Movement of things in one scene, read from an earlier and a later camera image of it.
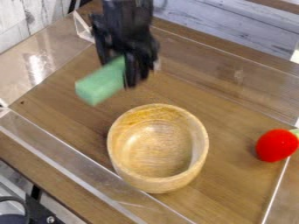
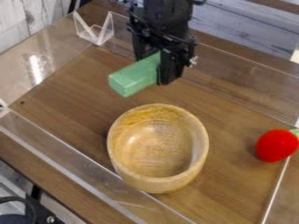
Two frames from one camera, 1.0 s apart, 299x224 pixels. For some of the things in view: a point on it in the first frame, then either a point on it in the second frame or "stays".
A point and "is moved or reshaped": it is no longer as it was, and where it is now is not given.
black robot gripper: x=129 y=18 -> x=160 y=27
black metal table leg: x=34 y=192 stays
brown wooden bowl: x=157 y=144 stays
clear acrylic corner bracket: x=82 y=29 stays
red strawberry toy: x=275 y=144 stays
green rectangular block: x=103 y=82 is moved or reshaped
